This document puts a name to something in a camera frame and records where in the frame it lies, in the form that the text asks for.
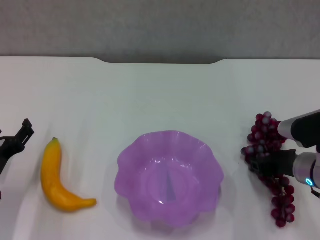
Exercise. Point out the purple scalloped plastic bowl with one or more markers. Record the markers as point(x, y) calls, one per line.
point(140, 180)

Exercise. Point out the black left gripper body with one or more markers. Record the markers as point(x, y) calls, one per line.
point(7, 147)

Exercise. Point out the yellow banana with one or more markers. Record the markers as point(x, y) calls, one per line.
point(51, 180)

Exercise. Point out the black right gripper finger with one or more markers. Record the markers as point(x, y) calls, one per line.
point(255, 166)

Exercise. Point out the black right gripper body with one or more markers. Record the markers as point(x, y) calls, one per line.
point(280, 162)

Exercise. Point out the dark red grape bunch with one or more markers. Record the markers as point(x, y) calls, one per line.
point(262, 136)

